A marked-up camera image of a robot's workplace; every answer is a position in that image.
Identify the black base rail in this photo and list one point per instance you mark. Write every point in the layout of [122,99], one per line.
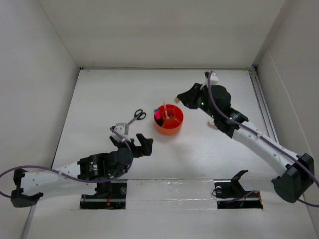
[170,194]

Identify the orange round compartment organizer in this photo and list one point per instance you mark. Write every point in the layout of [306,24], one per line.
[170,126]

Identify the aluminium side rail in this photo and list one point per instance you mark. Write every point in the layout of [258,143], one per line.
[262,103]

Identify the pink capped black highlighter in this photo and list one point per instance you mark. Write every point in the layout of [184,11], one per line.
[158,118]

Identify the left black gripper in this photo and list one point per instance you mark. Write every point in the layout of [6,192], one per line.
[145,148]

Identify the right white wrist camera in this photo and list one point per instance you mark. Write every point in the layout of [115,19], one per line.
[212,77]

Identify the black handled scissors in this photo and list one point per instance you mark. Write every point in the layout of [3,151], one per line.
[139,115]

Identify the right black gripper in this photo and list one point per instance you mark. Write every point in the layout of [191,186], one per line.
[188,98]

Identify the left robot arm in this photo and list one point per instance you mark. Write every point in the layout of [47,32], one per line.
[91,175]

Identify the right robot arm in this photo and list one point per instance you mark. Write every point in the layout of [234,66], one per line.
[296,173]

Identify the pink translucent pen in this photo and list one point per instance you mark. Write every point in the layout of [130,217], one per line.
[165,109]

